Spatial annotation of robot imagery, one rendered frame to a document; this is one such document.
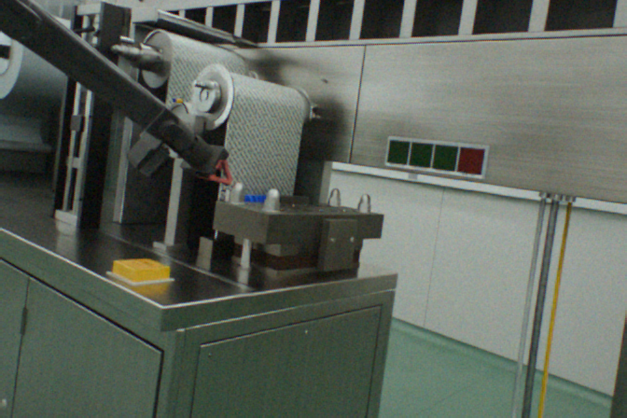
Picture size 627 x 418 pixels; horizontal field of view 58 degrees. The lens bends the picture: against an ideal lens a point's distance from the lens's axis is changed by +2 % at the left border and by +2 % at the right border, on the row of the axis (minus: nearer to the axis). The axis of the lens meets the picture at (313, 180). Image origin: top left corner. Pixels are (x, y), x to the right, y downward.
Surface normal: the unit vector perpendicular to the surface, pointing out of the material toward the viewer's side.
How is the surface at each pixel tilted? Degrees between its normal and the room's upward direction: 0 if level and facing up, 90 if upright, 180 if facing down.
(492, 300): 90
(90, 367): 90
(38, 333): 90
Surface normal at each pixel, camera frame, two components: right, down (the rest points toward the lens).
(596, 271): -0.65, -0.05
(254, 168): 0.75, 0.14
